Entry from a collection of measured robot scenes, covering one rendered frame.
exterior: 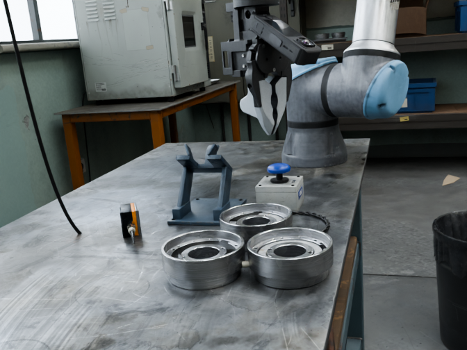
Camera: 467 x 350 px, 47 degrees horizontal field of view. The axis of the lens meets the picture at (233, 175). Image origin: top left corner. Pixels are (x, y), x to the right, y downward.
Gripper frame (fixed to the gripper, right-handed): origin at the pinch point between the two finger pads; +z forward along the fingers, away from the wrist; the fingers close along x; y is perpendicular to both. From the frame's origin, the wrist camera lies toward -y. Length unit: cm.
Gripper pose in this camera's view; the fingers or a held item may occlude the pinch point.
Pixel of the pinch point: (273, 126)
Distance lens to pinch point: 86.2
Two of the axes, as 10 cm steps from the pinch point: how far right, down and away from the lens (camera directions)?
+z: 0.8, 9.7, 2.4
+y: -6.8, -1.3, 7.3
